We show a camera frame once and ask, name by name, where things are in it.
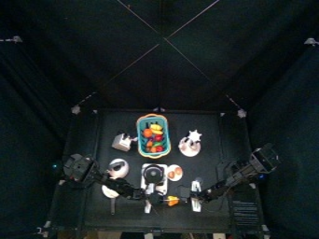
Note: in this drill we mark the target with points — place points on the yellow toy bell pepper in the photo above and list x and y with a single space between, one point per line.
172 202

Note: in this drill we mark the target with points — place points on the yellow toy banana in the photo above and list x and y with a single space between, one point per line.
156 127

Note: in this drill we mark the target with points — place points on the white round plate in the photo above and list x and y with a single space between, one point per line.
169 168

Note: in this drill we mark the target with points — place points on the orange toy fruit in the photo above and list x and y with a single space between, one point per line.
146 133

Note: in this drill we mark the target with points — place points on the peach toy egg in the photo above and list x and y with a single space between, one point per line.
170 175
177 171

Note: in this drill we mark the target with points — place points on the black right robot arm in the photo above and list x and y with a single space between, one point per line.
244 171

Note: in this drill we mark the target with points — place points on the white toy cooking pot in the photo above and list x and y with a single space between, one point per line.
153 165

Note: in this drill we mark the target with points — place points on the white toy toaster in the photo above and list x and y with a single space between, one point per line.
121 143

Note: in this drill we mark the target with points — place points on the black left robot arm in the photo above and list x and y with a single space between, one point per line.
82 169

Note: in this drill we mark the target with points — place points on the black pot lid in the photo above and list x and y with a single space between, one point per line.
153 175

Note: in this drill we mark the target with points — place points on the white toy utensil stand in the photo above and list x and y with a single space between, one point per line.
189 147

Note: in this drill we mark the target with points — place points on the white toy induction cooktop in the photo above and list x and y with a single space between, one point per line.
162 187

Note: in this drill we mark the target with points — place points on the teal basket orange rim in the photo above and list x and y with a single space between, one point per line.
140 146

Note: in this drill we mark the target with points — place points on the black printed label sheet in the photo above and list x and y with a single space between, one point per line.
245 214

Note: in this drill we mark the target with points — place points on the white frame corner bracket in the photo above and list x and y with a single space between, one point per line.
76 109
240 113
14 39
309 41

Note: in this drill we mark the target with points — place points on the orange toy carrot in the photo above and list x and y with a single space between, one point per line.
148 143

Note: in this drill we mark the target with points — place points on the green toy vegetable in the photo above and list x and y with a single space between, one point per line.
156 144

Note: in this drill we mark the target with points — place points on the small orange toy vegetable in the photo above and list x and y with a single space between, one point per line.
152 150

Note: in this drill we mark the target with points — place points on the red toy vegetable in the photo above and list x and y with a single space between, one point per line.
158 149
157 137

